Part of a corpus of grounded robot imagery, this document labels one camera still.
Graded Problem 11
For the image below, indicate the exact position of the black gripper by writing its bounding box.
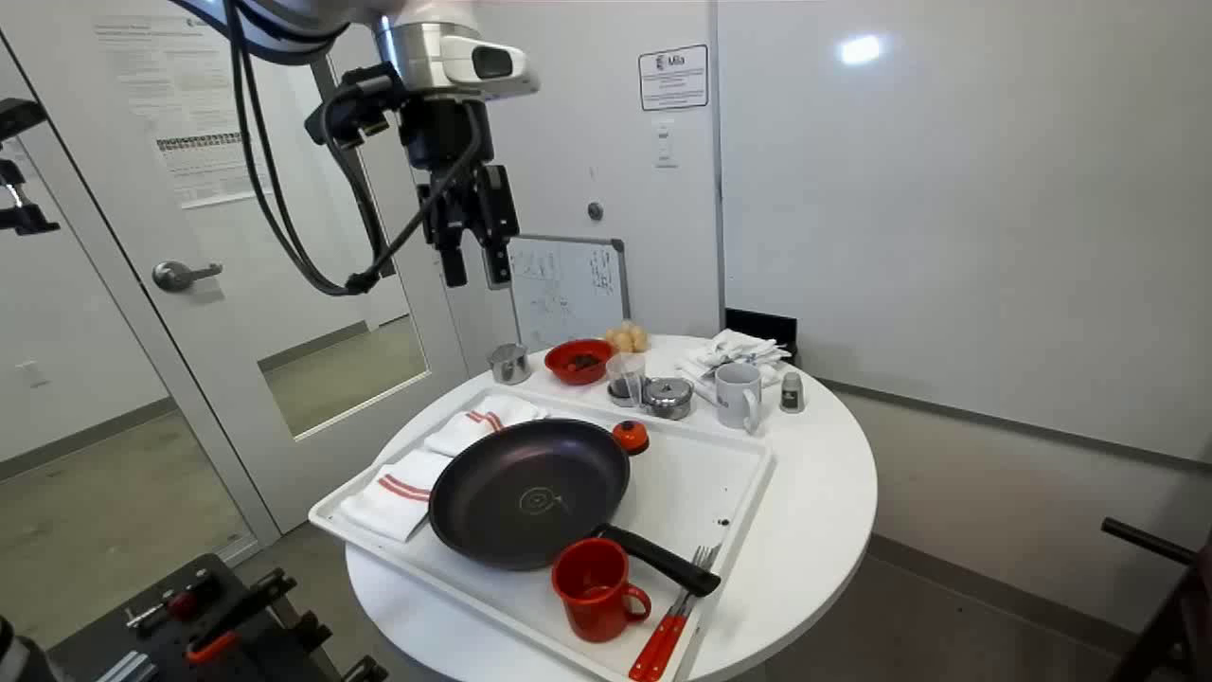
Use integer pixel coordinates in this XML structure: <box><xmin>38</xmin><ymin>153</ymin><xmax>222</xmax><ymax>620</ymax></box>
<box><xmin>403</xmin><ymin>93</ymin><xmax>521</xmax><ymax>291</ymax></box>

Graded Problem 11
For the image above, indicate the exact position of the white red-striped towel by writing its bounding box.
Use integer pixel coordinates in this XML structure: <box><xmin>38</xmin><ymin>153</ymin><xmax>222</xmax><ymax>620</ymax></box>
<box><xmin>419</xmin><ymin>391</ymin><xmax>550</xmax><ymax>462</ymax></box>
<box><xmin>337</xmin><ymin>447</ymin><xmax>453</xmax><ymax>545</ymax></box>

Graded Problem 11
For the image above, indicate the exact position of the small framed whiteboard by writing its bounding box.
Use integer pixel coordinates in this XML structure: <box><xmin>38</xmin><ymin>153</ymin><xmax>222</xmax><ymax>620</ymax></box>
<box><xmin>502</xmin><ymin>231</ymin><xmax>634</xmax><ymax>357</ymax></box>

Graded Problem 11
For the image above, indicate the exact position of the small metal cup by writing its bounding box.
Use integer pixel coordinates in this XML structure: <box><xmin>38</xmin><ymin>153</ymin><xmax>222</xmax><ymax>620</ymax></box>
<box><xmin>490</xmin><ymin>341</ymin><xmax>535</xmax><ymax>385</ymax></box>

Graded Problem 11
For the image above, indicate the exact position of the red bowl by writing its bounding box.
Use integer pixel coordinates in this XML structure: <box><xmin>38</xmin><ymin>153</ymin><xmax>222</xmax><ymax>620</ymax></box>
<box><xmin>541</xmin><ymin>338</ymin><xmax>616</xmax><ymax>391</ymax></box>

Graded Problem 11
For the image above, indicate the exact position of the small glass jar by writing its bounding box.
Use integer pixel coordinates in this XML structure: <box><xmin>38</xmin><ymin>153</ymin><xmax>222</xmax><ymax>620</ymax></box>
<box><xmin>601</xmin><ymin>351</ymin><xmax>651</xmax><ymax>408</ymax></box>

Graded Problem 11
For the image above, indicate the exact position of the small orange round object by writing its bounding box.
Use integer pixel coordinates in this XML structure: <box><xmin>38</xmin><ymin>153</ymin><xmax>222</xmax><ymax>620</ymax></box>
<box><xmin>611</xmin><ymin>418</ymin><xmax>651</xmax><ymax>457</ymax></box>

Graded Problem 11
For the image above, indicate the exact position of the round metal tin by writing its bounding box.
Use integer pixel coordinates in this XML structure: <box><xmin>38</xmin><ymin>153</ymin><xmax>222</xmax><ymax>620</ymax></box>
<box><xmin>635</xmin><ymin>375</ymin><xmax>697</xmax><ymax>423</ymax></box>

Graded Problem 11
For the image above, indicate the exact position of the black frying pan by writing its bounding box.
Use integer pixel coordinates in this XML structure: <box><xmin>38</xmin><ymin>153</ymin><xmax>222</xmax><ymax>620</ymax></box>
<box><xmin>425</xmin><ymin>418</ymin><xmax>722</xmax><ymax>598</ymax></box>

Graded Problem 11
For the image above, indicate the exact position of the black box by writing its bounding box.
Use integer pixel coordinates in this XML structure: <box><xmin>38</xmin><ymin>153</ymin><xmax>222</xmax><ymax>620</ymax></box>
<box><xmin>722</xmin><ymin>303</ymin><xmax>803</xmax><ymax>365</ymax></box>

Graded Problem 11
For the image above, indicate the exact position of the white mug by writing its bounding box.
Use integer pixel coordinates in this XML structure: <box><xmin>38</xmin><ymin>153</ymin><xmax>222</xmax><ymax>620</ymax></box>
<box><xmin>713</xmin><ymin>358</ymin><xmax>771</xmax><ymax>434</ymax></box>

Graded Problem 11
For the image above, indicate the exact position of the white plastic tray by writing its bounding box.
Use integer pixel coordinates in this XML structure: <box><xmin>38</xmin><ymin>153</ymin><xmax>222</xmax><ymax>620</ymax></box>
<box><xmin>308</xmin><ymin>385</ymin><xmax>779</xmax><ymax>682</ymax></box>

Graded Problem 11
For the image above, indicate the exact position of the white door with window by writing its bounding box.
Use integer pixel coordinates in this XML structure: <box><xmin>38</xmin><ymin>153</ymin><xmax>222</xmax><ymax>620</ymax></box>
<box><xmin>0</xmin><ymin>0</ymin><xmax>472</xmax><ymax>549</ymax></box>

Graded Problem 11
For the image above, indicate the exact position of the red mug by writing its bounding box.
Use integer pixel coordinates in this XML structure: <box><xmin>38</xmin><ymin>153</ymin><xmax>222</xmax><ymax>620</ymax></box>
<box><xmin>550</xmin><ymin>534</ymin><xmax>656</xmax><ymax>645</ymax></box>

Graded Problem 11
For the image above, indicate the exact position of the black tool bench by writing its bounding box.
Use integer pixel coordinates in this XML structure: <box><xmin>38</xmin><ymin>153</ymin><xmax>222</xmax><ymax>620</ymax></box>
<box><xmin>47</xmin><ymin>549</ymin><xmax>391</xmax><ymax>682</ymax></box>

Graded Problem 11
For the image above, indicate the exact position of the silver metal bar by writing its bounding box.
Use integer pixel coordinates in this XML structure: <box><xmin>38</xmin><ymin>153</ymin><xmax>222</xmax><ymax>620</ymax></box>
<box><xmin>95</xmin><ymin>649</ymin><xmax>164</xmax><ymax>682</ymax></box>

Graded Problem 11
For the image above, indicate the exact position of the dark wooden chair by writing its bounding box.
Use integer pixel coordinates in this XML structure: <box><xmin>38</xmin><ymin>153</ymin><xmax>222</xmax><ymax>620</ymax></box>
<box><xmin>1098</xmin><ymin>510</ymin><xmax>1212</xmax><ymax>682</ymax></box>

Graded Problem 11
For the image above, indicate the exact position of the black cable bundle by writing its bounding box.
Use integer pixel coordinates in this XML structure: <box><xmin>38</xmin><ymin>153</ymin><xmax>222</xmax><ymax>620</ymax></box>
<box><xmin>222</xmin><ymin>0</ymin><xmax>497</xmax><ymax>303</ymax></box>

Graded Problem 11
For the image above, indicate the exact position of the white wall sign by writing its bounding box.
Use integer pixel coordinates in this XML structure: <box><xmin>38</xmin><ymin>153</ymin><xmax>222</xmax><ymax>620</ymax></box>
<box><xmin>634</xmin><ymin>43</ymin><xmax>713</xmax><ymax>117</ymax></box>

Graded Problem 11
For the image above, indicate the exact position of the metal door handle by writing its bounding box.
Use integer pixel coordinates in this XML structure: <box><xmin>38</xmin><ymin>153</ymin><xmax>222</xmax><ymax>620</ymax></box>
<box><xmin>149</xmin><ymin>256</ymin><xmax>227</xmax><ymax>295</ymax></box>

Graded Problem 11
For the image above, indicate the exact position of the red-handled knife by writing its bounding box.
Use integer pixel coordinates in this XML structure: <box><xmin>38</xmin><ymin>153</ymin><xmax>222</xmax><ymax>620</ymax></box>
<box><xmin>624</xmin><ymin>540</ymin><xmax>727</xmax><ymax>682</ymax></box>

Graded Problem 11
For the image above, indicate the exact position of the orange-handled black clamp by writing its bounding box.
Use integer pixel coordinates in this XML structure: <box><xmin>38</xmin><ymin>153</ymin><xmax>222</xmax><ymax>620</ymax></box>
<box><xmin>182</xmin><ymin>563</ymin><xmax>302</xmax><ymax>669</ymax></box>

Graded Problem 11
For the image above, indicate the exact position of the red-handled black clamp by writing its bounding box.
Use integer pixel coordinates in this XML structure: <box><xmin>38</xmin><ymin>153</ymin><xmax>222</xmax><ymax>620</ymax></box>
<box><xmin>120</xmin><ymin>563</ymin><xmax>220</xmax><ymax>637</ymax></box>

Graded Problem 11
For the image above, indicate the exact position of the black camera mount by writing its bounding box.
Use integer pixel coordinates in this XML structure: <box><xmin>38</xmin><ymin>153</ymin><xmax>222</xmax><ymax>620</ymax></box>
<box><xmin>0</xmin><ymin>93</ymin><xmax>63</xmax><ymax>241</ymax></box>

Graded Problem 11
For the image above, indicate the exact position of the large wall whiteboard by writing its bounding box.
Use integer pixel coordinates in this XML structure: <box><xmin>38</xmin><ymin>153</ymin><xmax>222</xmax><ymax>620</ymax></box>
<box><xmin>713</xmin><ymin>0</ymin><xmax>1212</xmax><ymax>467</ymax></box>

